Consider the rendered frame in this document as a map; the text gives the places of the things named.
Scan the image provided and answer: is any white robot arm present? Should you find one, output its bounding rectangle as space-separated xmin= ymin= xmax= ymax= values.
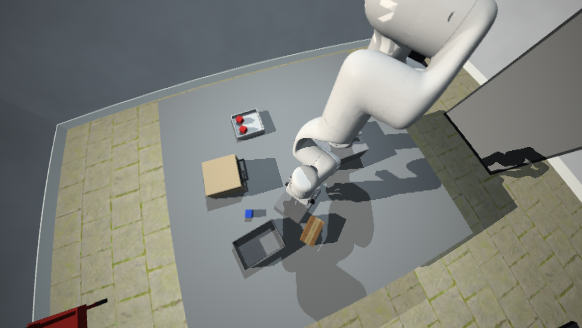
xmin=289 ymin=0 xmax=498 ymax=199

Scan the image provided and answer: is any light wooden cabinet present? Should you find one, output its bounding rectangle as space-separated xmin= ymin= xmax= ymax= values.
xmin=202 ymin=154 xmax=249 ymax=199

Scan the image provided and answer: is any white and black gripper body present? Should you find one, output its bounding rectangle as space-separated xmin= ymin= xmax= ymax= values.
xmin=286 ymin=181 xmax=315 ymax=205

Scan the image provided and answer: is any brown cardboard box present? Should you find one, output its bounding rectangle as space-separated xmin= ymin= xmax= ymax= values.
xmin=299 ymin=215 xmax=324 ymax=247

